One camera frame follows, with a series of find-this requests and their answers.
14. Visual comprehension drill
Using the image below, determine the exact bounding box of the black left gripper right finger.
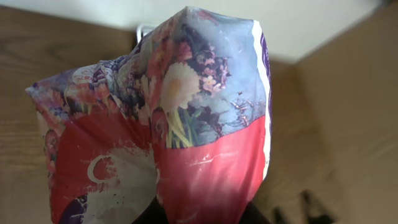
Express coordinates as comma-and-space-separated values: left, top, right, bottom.
239, 202, 271, 224

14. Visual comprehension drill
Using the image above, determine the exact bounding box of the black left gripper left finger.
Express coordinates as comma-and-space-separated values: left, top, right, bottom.
132, 197, 168, 224

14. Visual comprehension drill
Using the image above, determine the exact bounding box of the red purple floral tissue pack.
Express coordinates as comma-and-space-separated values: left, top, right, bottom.
26, 7, 271, 223

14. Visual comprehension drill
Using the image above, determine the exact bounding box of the white barcode scanner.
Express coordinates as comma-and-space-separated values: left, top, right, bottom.
136, 24, 156, 43

